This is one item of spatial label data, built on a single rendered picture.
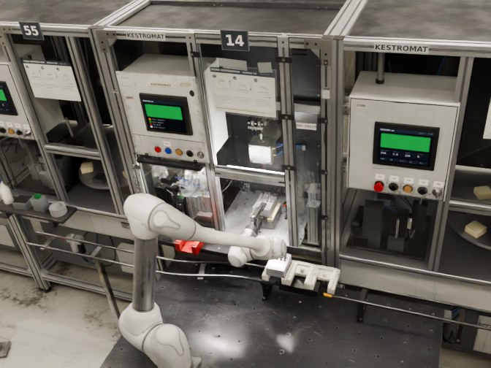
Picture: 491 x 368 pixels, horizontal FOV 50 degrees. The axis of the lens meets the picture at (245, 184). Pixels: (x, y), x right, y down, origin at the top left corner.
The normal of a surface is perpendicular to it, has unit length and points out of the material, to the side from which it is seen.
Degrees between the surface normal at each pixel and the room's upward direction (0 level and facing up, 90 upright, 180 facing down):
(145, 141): 90
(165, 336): 6
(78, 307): 0
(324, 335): 0
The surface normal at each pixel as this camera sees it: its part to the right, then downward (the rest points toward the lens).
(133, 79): -0.35, 0.57
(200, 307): -0.09, -0.81
